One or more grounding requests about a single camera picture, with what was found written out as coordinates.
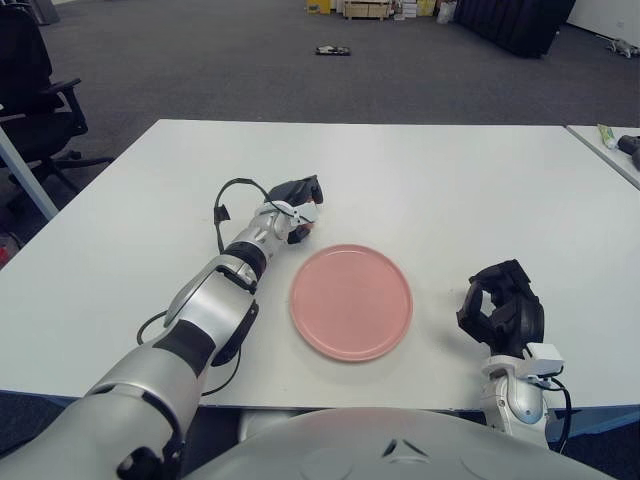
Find blue-grey table frame beam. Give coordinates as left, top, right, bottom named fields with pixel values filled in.
left=544, top=407, right=640, bottom=441

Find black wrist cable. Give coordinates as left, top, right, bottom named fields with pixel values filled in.
left=542, top=377, right=574, bottom=451
left=213, top=178, right=274, bottom=251

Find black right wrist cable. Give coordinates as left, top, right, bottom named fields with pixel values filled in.
left=542, top=377, right=574, bottom=451

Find wooden crate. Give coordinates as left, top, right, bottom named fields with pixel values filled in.
left=342, top=0, right=393, bottom=20

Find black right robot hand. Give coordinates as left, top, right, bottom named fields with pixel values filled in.
left=455, top=258, right=546, bottom=357

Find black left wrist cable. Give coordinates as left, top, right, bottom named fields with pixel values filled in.
left=213, top=178, right=274, bottom=251

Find grey robot torso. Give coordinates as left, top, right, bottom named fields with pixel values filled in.
left=184, top=407, right=621, bottom=480

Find pale desk leg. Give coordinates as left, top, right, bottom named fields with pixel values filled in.
left=0, top=124, right=59, bottom=221

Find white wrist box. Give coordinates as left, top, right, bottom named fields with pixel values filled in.
left=524, top=342, right=565, bottom=384
left=264, top=199, right=317, bottom=224

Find small grey robot dog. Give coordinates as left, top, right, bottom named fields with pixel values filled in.
left=607, top=38, right=640, bottom=57

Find small red object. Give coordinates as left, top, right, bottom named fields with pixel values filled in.
left=0, top=232, right=21, bottom=269

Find thin black elbow cable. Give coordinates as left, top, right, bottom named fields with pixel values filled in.
left=137, top=309, right=244, bottom=396

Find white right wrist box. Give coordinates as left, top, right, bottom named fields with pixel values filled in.
left=524, top=342, right=565, bottom=384

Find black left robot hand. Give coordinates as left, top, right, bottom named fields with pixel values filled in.
left=267, top=174, right=325, bottom=246

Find black curtain partition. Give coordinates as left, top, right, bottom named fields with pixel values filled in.
left=453, top=0, right=576, bottom=59

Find stacked cardboard boxes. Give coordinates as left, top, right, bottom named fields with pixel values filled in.
left=393, top=0, right=438, bottom=20

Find black office chair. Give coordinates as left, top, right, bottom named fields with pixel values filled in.
left=0, top=0, right=114, bottom=211

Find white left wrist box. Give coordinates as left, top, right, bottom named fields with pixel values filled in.
left=264, top=199, right=317, bottom=224

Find pink round plate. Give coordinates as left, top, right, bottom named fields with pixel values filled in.
left=290, top=243, right=415, bottom=363

